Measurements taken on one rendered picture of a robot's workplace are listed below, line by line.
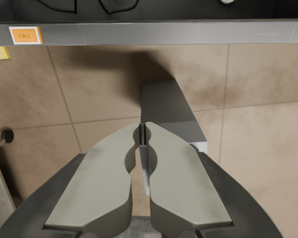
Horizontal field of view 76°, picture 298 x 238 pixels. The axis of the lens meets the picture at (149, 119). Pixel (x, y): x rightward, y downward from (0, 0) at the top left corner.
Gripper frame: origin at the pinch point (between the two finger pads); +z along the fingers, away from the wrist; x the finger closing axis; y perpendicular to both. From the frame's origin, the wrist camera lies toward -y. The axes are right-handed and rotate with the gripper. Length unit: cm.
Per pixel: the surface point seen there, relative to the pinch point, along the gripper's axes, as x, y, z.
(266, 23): 22.9, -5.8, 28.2
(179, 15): 8.2, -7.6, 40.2
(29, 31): -21.1, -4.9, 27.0
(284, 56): 95, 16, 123
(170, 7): 6.0, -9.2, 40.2
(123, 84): -17, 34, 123
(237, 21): 17.5, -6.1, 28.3
